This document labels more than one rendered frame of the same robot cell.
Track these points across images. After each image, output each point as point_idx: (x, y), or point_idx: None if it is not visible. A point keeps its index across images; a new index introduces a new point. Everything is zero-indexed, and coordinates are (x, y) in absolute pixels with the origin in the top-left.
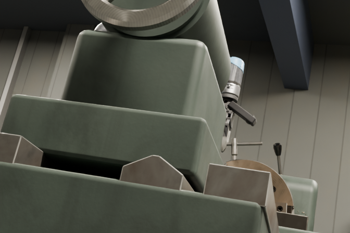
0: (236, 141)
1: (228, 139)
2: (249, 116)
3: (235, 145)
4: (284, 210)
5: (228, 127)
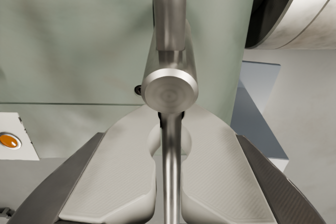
0: (189, 61)
1: (139, 136)
2: None
3: (191, 47)
4: None
5: (293, 207)
